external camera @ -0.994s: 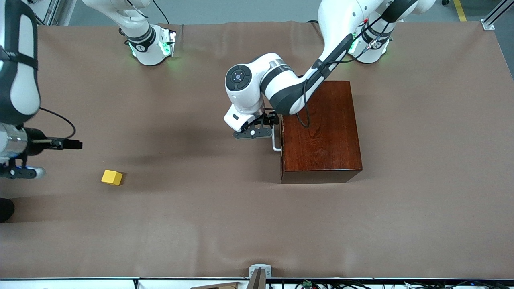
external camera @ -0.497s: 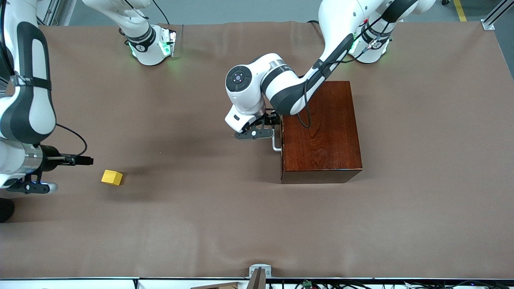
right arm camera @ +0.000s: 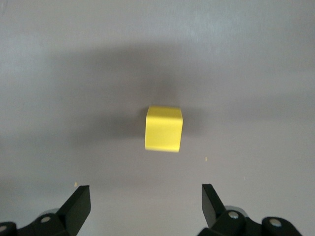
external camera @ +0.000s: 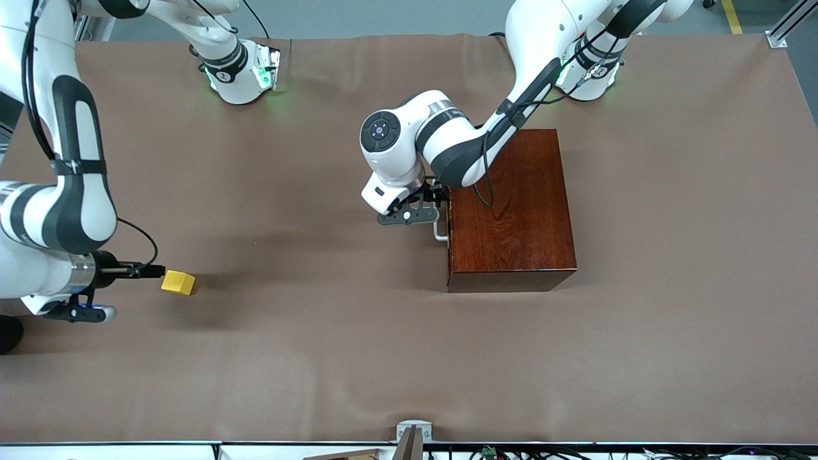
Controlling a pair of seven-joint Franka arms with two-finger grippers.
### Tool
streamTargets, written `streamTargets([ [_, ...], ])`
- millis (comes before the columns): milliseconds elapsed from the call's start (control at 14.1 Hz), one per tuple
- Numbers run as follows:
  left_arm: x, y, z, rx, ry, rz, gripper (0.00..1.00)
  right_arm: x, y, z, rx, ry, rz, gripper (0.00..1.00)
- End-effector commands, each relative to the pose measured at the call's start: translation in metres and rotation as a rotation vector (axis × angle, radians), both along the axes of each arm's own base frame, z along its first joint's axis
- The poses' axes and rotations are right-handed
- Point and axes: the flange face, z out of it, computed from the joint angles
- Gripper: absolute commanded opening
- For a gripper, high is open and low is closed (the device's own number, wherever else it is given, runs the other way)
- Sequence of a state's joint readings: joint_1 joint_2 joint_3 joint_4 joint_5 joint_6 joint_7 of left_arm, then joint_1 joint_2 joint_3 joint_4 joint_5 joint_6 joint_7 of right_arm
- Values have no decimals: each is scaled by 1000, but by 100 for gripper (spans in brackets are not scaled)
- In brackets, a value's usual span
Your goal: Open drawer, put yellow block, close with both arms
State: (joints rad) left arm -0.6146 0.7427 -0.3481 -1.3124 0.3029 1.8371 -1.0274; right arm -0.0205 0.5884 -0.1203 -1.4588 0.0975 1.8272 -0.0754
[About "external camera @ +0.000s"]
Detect aluminium frame profile with bracket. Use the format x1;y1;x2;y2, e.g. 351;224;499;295
767;0;818;49

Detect brown cardboard piece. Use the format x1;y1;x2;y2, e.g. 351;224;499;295
302;449;384;460

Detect grey metal table bracket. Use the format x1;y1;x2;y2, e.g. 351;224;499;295
396;420;433;460

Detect black round object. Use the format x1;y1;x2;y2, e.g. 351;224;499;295
0;315;24;355

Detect metal right base connector plate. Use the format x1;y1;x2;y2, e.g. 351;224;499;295
254;42;282;91

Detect yellow wooden block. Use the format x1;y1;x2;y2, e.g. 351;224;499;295
160;270;196;296

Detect brown table cloth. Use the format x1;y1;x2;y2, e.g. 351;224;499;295
0;33;818;445

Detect dark wooden drawer cabinet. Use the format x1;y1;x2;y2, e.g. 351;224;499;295
445;128;578;293

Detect black base cable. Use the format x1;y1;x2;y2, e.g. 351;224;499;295
240;0;270;40

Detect light wooden drawer white handle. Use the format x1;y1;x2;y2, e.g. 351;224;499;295
433;188;453;286

